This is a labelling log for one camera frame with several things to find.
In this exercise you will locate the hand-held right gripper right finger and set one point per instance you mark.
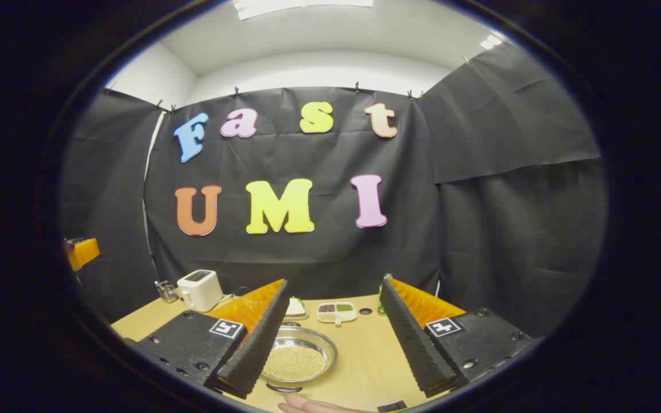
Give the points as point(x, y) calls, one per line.
point(416, 344)

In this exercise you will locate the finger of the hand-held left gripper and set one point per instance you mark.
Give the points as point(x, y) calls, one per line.
point(82, 252)

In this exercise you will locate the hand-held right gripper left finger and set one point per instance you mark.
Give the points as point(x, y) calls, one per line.
point(256, 355)

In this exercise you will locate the pile of soybeans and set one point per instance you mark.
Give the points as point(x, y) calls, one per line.
point(296, 364)

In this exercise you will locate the stainless steel pot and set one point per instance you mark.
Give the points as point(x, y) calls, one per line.
point(320, 346)

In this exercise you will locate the green drink bottle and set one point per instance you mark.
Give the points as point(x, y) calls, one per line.
point(380, 308)

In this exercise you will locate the sandwich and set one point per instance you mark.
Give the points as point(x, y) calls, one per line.
point(296, 307)

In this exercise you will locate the small white plate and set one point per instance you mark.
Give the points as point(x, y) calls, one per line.
point(306, 314)

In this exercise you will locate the white divided tray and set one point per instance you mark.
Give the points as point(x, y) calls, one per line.
point(337, 315)

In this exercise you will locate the white toaster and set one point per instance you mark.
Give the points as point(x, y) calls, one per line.
point(199, 289)

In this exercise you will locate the ceiling light panel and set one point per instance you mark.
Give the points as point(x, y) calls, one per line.
point(489, 42)
point(302, 7)

